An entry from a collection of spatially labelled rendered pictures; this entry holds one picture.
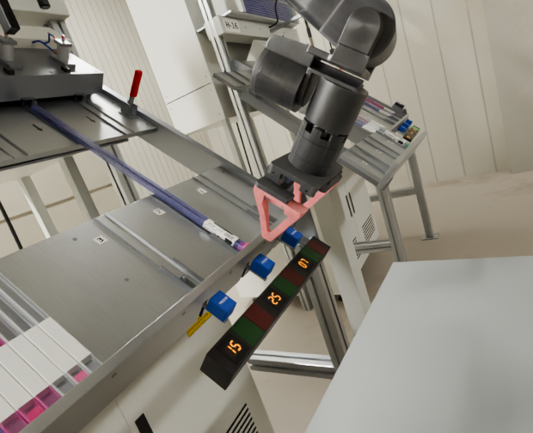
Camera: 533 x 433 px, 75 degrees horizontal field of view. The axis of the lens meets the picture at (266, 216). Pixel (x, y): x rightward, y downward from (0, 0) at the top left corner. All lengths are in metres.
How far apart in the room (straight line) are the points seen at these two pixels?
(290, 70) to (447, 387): 0.36
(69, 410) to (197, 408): 0.59
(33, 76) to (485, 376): 0.84
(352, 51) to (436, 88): 2.92
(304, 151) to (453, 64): 2.90
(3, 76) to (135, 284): 0.48
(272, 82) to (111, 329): 0.32
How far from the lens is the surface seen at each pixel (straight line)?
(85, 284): 0.47
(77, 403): 0.38
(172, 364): 0.86
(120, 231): 0.54
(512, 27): 3.12
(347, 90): 0.39
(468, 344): 0.47
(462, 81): 3.28
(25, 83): 0.83
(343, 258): 1.04
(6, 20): 0.67
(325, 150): 0.41
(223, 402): 1.00
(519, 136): 3.18
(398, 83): 3.35
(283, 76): 0.41
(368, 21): 0.38
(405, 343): 0.48
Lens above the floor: 0.89
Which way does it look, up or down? 13 degrees down
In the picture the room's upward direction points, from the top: 19 degrees counter-clockwise
